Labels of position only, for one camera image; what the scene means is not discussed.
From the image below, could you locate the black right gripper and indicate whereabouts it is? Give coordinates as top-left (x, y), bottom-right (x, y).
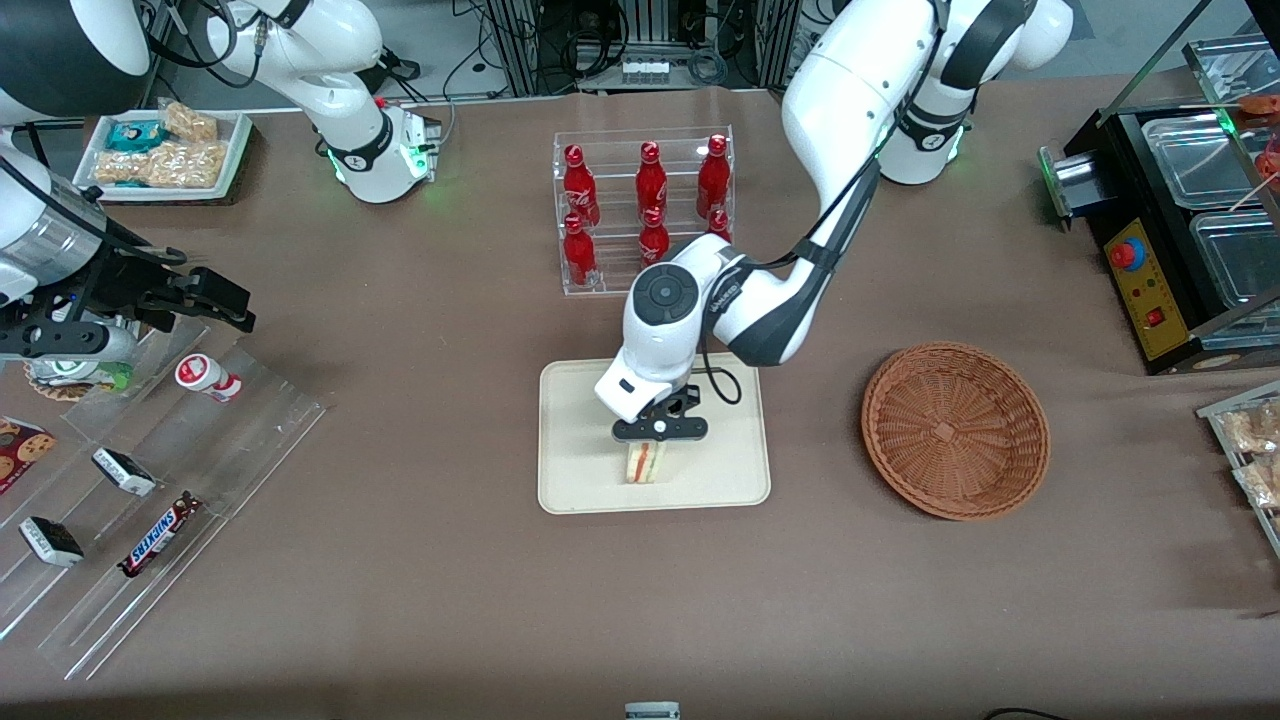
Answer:
top-left (62, 246), bottom-right (257, 335)

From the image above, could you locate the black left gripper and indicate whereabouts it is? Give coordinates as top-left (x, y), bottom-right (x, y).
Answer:
top-left (611, 386), bottom-right (710, 444)

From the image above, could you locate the triangular sandwich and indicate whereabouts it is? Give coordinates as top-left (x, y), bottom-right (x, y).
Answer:
top-left (625, 440), bottom-right (670, 486)

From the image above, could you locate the cream plastic tray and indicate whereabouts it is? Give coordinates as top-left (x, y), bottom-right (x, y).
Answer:
top-left (538, 352), bottom-right (772, 515)

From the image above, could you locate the white snack tray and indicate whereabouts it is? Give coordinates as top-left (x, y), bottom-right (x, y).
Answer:
top-left (72, 108), bottom-right (254, 204)

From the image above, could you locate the brown wicker basket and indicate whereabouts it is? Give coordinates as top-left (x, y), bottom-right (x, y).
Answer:
top-left (861, 342), bottom-right (1051, 522)

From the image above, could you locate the grey snack tray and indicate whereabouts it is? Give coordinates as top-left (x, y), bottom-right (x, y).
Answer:
top-left (1196, 380), bottom-right (1280, 559)

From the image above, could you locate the white red yogurt bottle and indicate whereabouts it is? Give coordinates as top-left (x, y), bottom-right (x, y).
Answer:
top-left (175, 353), bottom-right (244, 404)

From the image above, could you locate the large rice cracker packet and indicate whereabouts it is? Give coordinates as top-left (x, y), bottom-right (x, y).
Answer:
top-left (94, 140), bottom-right (229, 191)

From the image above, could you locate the clear acrylic bottle rack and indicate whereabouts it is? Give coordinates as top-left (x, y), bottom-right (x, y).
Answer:
top-left (553, 126), bottom-right (735, 297)

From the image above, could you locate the clear acrylic stepped display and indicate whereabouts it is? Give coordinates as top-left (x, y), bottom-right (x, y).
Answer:
top-left (0, 320), bottom-right (337, 683)

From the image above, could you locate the small rice cracker packet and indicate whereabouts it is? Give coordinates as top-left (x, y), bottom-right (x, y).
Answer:
top-left (160, 100), bottom-right (220, 144)

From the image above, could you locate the teal snack packet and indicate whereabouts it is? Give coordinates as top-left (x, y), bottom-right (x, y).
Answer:
top-left (105, 120), bottom-right (169, 154)

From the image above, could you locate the woven round coaster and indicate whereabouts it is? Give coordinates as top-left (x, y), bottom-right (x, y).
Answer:
top-left (24, 360), bottom-right (101, 404)

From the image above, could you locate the black white snack bar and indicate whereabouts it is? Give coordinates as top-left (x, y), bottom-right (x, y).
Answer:
top-left (19, 516), bottom-right (86, 569)
top-left (92, 447), bottom-right (158, 498)

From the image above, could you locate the Snickers chocolate bar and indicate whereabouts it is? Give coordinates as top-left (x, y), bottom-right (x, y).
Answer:
top-left (117, 492), bottom-right (204, 579)

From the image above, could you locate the red cookie packet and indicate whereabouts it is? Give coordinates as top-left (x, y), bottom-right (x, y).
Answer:
top-left (0, 417), bottom-right (58, 496)

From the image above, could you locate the black food warmer appliance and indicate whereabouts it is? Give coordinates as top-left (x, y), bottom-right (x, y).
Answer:
top-left (1038, 35), bottom-right (1280, 377)

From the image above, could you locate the clear pastry packet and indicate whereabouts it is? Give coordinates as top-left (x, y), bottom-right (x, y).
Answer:
top-left (1232, 455), bottom-right (1280, 513)
top-left (1222, 398), bottom-right (1280, 457)

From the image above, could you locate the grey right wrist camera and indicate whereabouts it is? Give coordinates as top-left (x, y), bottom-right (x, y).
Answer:
top-left (0, 320), bottom-right (139, 365)

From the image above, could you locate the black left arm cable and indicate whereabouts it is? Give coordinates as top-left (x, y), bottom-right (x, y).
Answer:
top-left (698, 150), bottom-right (883, 407)

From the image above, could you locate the aluminium equipment frame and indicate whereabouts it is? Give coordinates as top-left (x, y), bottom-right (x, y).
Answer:
top-left (484, 0), bottom-right (803, 97)

